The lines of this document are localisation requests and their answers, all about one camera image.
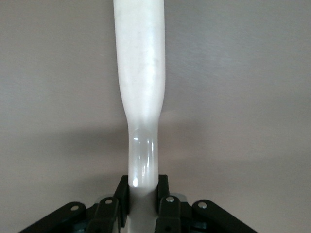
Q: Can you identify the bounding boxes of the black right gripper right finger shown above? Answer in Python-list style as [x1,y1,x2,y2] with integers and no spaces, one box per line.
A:
[155,174,259,233]

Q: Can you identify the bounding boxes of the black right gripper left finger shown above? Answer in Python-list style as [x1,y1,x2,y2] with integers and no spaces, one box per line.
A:
[19,174,130,233]

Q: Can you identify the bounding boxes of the beige brush with black bristles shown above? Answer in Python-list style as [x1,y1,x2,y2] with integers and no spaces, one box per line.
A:
[112,0,167,233]

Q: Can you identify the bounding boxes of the table cover cloth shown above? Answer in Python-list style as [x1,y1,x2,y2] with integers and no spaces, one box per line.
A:
[0,0,311,233]

